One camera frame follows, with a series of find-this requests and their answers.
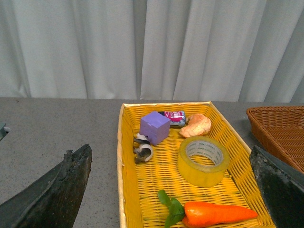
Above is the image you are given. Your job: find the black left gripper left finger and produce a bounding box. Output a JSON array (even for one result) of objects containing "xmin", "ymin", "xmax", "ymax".
[{"xmin": 0, "ymin": 144, "xmax": 92, "ymax": 228}]

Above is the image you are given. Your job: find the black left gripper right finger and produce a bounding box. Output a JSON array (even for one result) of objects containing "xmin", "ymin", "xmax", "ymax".
[{"xmin": 249, "ymin": 146, "xmax": 304, "ymax": 228}]

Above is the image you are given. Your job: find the yellow packing tape roll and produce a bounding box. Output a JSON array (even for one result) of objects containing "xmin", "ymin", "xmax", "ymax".
[{"xmin": 177, "ymin": 136, "xmax": 230, "ymax": 188}]

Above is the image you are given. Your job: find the brown wicker basket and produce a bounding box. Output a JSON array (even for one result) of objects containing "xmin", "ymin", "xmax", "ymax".
[{"xmin": 246, "ymin": 106, "xmax": 304, "ymax": 173}]

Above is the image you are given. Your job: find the yellow wicker basket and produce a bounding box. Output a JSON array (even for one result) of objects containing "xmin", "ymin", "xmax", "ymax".
[{"xmin": 117, "ymin": 102, "xmax": 274, "ymax": 228}]

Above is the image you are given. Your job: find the grey object at table edge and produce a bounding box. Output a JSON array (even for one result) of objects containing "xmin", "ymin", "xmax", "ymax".
[{"xmin": 0, "ymin": 122, "xmax": 10, "ymax": 141}]

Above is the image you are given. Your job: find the orange toy carrot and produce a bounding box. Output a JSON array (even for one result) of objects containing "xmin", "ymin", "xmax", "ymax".
[{"xmin": 157, "ymin": 190, "xmax": 258, "ymax": 228}]

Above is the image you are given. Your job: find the toy croissant bread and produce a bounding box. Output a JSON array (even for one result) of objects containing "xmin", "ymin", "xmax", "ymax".
[{"xmin": 179, "ymin": 114, "xmax": 212, "ymax": 138}]

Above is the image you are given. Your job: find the black white toy animal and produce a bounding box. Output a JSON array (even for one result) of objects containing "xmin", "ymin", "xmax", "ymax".
[{"xmin": 133, "ymin": 133, "xmax": 153, "ymax": 163}]

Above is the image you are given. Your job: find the pink soda can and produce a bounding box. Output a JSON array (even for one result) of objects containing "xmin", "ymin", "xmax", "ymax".
[{"xmin": 158, "ymin": 111, "xmax": 187, "ymax": 128}]

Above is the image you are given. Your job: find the purple cube block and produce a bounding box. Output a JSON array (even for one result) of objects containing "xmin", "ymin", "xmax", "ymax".
[{"xmin": 139, "ymin": 111, "xmax": 171, "ymax": 146}]

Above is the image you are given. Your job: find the grey curtain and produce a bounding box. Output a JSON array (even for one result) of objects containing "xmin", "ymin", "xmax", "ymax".
[{"xmin": 0, "ymin": 0, "xmax": 304, "ymax": 103}]

